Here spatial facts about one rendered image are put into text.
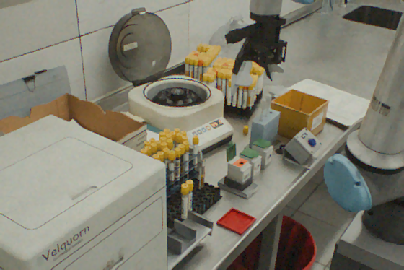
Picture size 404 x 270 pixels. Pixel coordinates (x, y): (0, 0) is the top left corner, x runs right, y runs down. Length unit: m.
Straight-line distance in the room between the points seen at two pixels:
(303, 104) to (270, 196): 0.44
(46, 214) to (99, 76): 0.92
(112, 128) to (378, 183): 0.70
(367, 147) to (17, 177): 0.58
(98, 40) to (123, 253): 0.87
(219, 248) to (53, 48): 0.72
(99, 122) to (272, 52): 0.49
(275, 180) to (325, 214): 1.39
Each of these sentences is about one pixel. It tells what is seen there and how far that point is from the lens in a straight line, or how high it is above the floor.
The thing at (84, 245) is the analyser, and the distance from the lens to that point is 0.71.
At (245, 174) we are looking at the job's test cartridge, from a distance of 1.21.
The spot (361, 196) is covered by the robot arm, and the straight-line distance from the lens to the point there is 0.92.
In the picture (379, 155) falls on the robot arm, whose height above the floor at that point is 1.16.
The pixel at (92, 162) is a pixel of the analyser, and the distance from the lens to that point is 0.79.
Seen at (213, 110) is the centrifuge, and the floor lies 0.97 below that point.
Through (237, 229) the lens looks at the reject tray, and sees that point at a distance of 1.12.
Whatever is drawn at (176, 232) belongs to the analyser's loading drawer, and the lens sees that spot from 1.04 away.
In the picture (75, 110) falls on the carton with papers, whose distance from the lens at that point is 1.40.
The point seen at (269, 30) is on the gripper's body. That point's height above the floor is 1.25.
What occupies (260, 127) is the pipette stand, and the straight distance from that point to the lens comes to 1.35.
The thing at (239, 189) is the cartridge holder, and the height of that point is 0.89.
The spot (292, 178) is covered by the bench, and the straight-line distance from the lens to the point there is 1.31.
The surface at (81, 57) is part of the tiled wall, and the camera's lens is 1.50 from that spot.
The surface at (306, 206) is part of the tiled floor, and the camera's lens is 2.70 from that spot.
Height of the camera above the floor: 1.60
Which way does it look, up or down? 34 degrees down
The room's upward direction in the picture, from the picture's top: 4 degrees clockwise
